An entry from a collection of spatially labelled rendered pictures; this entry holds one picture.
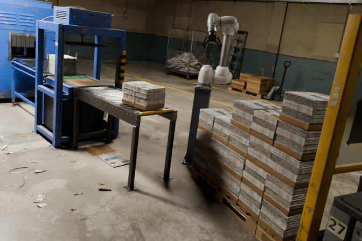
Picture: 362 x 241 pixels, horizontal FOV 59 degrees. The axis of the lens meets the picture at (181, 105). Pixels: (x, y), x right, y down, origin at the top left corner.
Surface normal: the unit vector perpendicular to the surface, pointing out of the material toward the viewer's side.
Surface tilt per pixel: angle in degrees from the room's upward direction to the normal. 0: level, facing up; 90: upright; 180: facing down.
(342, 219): 90
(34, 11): 90
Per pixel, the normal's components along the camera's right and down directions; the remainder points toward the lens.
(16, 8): 0.69, 0.25
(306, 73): -0.71, 0.07
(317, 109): 0.45, 0.25
